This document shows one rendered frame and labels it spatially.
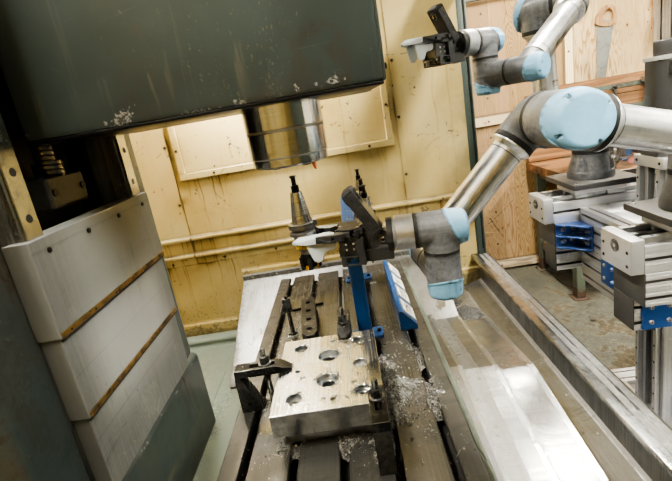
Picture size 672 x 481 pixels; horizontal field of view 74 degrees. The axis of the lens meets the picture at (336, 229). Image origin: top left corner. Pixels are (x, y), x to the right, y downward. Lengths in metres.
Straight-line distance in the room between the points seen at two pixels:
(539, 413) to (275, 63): 1.03
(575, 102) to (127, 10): 0.80
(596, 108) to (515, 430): 0.75
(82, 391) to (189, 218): 1.25
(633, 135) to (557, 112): 0.18
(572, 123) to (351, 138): 1.14
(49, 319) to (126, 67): 0.45
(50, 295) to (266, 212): 1.25
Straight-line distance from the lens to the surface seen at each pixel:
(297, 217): 0.94
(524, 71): 1.41
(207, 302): 2.22
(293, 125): 0.86
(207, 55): 0.84
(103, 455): 1.06
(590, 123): 0.98
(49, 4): 0.95
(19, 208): 0.91
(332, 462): 0.96
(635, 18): 4.23
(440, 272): 0.96
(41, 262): 0.91
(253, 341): 1.88
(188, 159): 2.05
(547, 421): 1.30
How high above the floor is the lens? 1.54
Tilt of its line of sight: 15 degrees down
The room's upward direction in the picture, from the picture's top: 10 degrees counter-clockwise
